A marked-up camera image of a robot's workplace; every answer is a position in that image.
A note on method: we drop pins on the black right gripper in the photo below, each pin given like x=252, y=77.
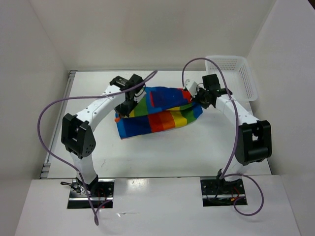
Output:
x=196, y=98

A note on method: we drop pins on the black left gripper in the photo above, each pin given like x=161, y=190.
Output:
x=119, y=110

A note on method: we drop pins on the rainbow striped shorts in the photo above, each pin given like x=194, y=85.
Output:
x=159, y=110

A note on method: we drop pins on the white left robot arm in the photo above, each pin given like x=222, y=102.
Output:
x=122, y=95

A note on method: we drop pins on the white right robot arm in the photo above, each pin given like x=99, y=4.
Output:
x=253, y=139

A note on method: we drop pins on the white plastic mesh basket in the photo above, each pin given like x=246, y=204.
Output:
x=238, y=76

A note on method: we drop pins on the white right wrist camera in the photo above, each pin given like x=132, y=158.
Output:
x=191, y=86

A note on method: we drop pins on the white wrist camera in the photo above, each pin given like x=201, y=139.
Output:
x=119, y=81
x=191, y=86

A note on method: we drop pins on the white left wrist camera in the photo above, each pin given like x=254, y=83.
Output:
x=119, y=81

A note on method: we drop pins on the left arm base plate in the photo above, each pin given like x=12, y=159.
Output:
x=101, y=197

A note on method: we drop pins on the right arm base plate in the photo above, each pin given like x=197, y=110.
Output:
x=218, y=193

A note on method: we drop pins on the aluminium table frame rail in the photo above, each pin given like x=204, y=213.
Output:
x=47, y=163

